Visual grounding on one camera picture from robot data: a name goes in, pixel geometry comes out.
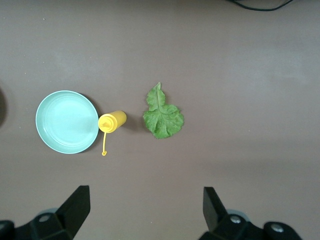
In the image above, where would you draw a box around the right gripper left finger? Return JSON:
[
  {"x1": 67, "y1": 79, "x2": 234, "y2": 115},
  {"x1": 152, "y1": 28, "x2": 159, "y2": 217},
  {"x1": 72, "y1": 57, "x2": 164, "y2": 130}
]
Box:
[{"x1": 0, "y1": 184, "x2": 91, "y2": 240}]

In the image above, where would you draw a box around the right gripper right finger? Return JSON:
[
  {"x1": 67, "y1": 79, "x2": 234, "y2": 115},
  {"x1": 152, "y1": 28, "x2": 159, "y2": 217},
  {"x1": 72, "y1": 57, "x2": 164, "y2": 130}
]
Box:
[{"x1": 199, "y1": 186, "x2": 303, "y2": 240}]

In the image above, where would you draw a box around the yellow mustard squeeze bottle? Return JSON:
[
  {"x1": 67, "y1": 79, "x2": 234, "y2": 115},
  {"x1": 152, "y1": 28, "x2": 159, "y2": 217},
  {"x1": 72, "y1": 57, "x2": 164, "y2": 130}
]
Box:
[{"x1": 97, "y1": 110, "x2": 128, "y2": 157}]

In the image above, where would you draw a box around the green lettuce leaf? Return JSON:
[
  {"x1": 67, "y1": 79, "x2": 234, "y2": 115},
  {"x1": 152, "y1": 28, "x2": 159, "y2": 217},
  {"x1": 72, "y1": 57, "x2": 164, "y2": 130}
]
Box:
[{"x1": 142, "y1": 82, "x2": 185, "y2": 140}]

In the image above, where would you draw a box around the mint green plate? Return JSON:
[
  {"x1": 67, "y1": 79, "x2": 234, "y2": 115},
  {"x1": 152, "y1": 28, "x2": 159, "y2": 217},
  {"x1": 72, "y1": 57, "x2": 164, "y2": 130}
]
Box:
[{"x1": 35, "y1": 90, "x2": 100, "y2": 155}]

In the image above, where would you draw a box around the black cable loop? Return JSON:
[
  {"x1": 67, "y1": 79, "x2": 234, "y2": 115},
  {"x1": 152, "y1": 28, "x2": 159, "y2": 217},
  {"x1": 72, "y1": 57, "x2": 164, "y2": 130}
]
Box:
[{"x1": 226, "y1": 0, "x2": 295, "y2": 11}]

